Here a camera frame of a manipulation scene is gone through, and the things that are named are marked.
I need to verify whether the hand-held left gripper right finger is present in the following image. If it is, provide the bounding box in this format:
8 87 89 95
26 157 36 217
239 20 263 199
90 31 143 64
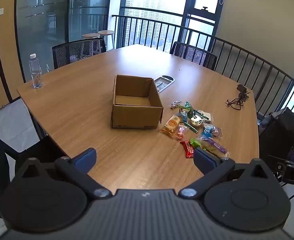
178 147 275 198

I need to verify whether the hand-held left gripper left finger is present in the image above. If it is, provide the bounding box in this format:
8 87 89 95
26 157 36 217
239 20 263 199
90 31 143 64
19 148 113 199

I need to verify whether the long purple snack packet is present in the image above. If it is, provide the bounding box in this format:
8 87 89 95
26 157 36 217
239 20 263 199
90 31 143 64
198 135 230 158

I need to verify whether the light green snack packet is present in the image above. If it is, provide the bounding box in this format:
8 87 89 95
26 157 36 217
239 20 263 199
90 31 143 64
189 137 205 150

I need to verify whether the red snack packet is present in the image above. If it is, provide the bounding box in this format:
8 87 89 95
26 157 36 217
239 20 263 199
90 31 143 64
180 140 195 158

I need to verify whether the small blue snack packet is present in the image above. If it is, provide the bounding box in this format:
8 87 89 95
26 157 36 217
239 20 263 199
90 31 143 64
201 123 216 137

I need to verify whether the green white cookie packet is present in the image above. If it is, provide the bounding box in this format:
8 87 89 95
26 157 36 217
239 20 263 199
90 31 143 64
181 114 205 133

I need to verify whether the white black sesame snack packet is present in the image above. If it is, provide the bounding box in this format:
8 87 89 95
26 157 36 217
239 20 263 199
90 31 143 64
194 110 212 120

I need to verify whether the orange rice cracker packet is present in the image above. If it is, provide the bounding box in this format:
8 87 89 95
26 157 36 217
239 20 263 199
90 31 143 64
159 115 182 139

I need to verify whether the blue green plum snack packet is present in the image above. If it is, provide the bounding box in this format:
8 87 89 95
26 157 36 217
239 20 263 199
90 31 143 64
178 107 190 120

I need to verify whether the brown cardboard box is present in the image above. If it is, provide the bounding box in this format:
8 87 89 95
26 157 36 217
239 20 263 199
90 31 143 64
111 74 164 130

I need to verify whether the grey black backpack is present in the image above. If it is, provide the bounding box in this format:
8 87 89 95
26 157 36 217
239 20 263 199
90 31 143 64
258 107 294 160

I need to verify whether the clear plastic water bottle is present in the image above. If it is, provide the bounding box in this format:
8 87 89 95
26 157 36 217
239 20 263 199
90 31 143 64
29 53 43 89

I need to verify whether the black metal railing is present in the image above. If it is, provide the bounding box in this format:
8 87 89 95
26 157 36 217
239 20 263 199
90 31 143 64
112 14 294 130

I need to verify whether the black charger with cable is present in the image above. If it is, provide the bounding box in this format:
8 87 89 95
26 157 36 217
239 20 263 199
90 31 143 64
226 84 251 111

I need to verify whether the grey oval table cable tray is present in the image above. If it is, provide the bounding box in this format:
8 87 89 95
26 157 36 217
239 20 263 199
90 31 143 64
153 75 175 93

